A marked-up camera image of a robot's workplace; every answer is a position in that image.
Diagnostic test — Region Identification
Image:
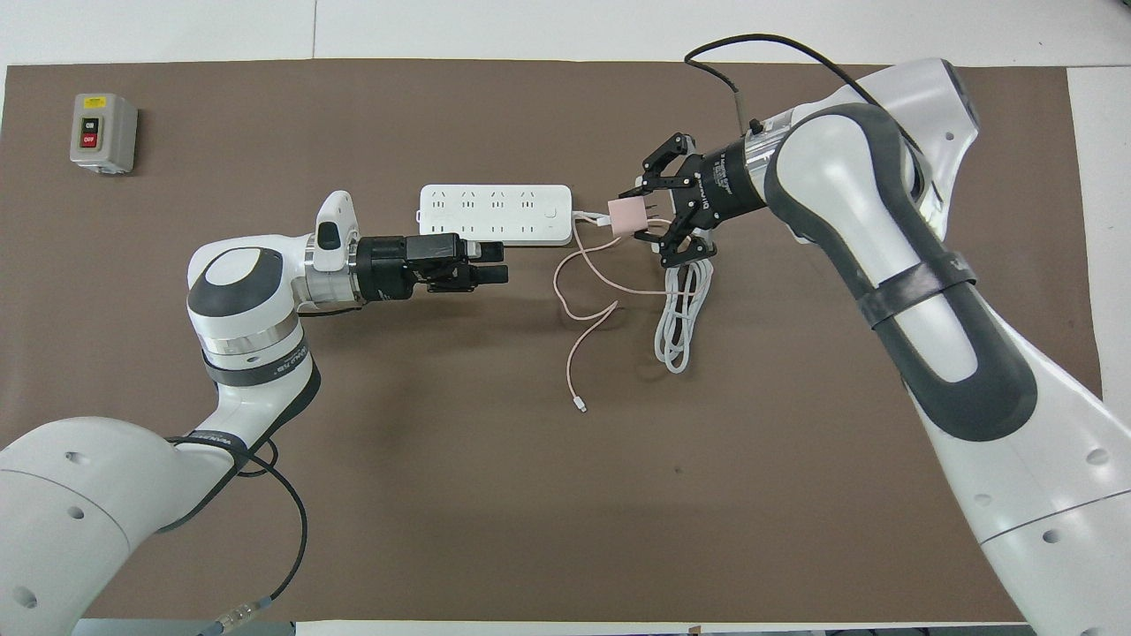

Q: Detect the grey on-off switch box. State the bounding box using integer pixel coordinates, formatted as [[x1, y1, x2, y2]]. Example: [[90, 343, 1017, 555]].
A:
[[70, 93, 140, 175]]

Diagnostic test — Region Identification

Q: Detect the white power strip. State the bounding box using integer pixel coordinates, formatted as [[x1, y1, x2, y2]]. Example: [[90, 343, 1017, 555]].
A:
[[419, 184, 573, 247]]

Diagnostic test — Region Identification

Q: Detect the white power cord with plug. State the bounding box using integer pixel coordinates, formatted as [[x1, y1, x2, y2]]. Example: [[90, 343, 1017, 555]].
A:
[[571, 208, 715, 375]]

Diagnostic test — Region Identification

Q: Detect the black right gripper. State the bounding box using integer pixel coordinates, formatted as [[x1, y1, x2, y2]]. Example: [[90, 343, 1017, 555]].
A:
[[619, 132, 778, 269]]

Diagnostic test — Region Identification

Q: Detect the brown table mat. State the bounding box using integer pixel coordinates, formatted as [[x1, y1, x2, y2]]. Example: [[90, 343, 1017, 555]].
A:
[[0, 58, 1105, 624]]

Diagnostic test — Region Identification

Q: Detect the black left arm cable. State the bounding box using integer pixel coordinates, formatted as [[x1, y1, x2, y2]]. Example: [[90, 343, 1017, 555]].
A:
[[163, 437, 310, 636]]

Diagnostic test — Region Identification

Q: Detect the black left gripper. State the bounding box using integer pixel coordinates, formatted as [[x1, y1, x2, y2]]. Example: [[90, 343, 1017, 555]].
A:
[[352, 232, 511, 303]]

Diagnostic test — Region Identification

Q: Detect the pink charging cable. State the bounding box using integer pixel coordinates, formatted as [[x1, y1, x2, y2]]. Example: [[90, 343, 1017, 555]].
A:
[[553, 216, 699, 413]]

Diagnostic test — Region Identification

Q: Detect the pink usb charger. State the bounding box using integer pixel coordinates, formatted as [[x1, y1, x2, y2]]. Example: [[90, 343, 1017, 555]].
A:
[[607, 197, 659, 238]]

